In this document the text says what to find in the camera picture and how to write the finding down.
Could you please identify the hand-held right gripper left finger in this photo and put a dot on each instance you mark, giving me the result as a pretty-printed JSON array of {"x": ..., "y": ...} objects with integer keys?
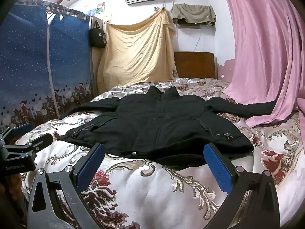
[{"x": 91, "y": 165}]

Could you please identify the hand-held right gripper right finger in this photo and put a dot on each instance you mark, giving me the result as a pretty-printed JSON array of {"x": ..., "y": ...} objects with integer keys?
[{"x": 218, "y": 169}]

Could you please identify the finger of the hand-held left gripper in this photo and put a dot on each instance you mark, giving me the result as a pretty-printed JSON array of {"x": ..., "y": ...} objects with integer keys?
[
  {"x": 35, "y": 143},
  {"x": 21, "y": 130}
]

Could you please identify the black jacket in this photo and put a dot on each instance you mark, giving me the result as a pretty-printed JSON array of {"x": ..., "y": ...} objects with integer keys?
[{"x": 154, "y": 124}]

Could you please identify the floral satin bedspread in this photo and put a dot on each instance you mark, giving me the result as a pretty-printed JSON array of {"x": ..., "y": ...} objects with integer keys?
[{"x": 143, "y": 183}]

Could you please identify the blue fabric wardrobe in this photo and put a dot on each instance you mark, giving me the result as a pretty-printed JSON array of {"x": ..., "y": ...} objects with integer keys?
[{"x": 28, "y": 64}]

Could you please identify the wooden headboard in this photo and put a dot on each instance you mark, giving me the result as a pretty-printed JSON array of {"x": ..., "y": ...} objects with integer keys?
[{"x": 194, "y": 64}]

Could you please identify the black tote bag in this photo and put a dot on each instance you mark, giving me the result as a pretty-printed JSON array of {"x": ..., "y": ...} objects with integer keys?
[{"x": 97, "y": 37}]

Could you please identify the beige hanging sheet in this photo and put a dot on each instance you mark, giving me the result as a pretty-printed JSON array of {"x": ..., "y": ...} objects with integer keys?
[{"x": 138, "y": 52}]

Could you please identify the pink curtain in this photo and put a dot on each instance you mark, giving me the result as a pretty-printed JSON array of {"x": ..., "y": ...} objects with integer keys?
[{"x": 262, "y": 52}]

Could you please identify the olive green cloth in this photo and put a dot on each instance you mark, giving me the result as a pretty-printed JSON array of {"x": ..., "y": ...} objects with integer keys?
[{"x": 193, "y": 13}]

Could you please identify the colourful wall picture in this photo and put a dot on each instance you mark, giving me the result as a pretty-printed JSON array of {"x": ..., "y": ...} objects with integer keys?
[
  {"x": 92, "y": 12},
  {"x": 100, "y": 5}
]

